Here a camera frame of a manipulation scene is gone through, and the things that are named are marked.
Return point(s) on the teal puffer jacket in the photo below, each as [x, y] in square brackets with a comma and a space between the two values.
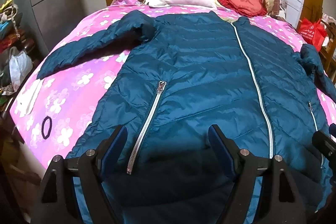
[185, 73]

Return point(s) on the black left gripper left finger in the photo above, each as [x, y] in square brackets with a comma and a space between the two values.
[56, 200]

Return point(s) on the red shopping bag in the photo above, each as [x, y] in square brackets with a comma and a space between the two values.
[313, 33]

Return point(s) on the clutter pile of bags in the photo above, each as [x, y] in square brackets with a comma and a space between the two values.
[15, 61]

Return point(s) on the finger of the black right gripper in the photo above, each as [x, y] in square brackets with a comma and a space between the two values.
[324, 144]

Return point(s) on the wooden chair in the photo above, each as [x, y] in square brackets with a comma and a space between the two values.
[327, 53]

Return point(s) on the pink floral bed cover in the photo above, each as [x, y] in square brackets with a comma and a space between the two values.
[51, 114]

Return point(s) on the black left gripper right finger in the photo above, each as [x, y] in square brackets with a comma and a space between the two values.
[279, 200]

